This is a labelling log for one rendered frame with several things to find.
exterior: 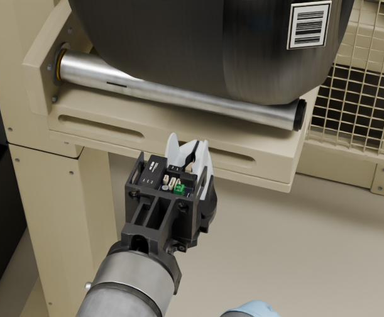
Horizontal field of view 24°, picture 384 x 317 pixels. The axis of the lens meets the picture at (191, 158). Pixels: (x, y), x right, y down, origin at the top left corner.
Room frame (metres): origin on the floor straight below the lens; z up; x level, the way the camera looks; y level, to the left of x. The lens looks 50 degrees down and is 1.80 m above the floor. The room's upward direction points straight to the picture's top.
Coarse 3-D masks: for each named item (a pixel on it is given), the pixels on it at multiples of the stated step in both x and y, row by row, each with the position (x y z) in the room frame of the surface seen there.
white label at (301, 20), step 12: (300, 12) 0.69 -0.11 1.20; (312, 12) 0.69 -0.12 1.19; (324, 12) 0.69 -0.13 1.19; (300, 24) 0.69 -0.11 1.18; (312, 24) 0.69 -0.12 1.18; (324, 24) 0.69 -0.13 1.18; (288, 36) 0.68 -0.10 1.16; (300, 36) 0.69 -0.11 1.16; (312, 36) 0.69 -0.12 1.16; (324, 36) 0.69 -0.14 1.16; (288, 48) 0.68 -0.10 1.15
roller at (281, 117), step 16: (64, 64) 0.90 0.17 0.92; (80, 64) 0.89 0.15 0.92; (96, 64) 0.89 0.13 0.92; (64, 80) 0.89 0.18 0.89; (80, 80) 0.88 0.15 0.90; (96, 80) 0.88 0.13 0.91; (112, 80) 0.87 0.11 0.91; (128, 80) 0.87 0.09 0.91; (144, 96) 0.86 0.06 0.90; (160, 96) 0.85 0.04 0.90; (176, 96) 0.84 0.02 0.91; (192, 96) 0.84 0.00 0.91; (208, 96) 0.84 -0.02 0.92; (208, 112) 0.83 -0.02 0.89; (224, 112) 0.82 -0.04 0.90; (240, 112) 0.82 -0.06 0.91; (256, 112) 0.81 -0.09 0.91; (272, 112) 0.81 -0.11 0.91; (288, 112) 0.81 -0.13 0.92; (304, 112) 0.82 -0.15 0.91; (288, 128) 0.80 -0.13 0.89
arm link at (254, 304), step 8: (248, 304) 0.48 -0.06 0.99; (256, 304) 0.47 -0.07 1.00; (264, 304) 0.47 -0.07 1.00; (224, 312) 0.47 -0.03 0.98; (232, 312) 0.47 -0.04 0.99; (240, 312) 0.47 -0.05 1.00; (248, 312) 0.46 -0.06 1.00; (256, 312) 0.46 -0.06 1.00; (264, 312) 0.46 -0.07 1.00; (272, 312) 0.46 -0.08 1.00
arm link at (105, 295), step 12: (96, 288) 0.44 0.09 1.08; (108, 288) 0.43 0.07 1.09; (120, 288) 0.43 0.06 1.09; (132, 288) 0.43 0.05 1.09; (84, 300) 0.43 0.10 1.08; (96, 300) 0.42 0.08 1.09; (108, 300) 0.42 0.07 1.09; (120, 300) 0.42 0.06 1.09; (132, 300) 0.42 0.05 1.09; (144, 300) 0.43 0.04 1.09; (84, 312) 0.41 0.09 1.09; (96, 312) 0.41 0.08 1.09; (108, 312) 0.41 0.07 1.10; (120, 312) 0.41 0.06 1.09; (132, 312) 0.41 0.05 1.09; (144, 312) 0.41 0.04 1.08; (156, 312) 0.42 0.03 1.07
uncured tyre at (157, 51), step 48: (96, 0) 0.74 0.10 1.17; (144, 0) 0.72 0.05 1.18; (192, 0) 0.70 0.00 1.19; (240, 0) 0.69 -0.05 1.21; (288, 0) 0.69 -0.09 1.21; (336, 0) 0.73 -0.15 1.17; (96, 48) 0.77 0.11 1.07; (144, 48) 0.73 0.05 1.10; (192, 48) 0.71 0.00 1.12; (240, 48) 0.69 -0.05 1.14; (336, 48) 0.80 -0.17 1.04; (240, 96) 0.73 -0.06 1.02; (288, 96) 0.73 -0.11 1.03
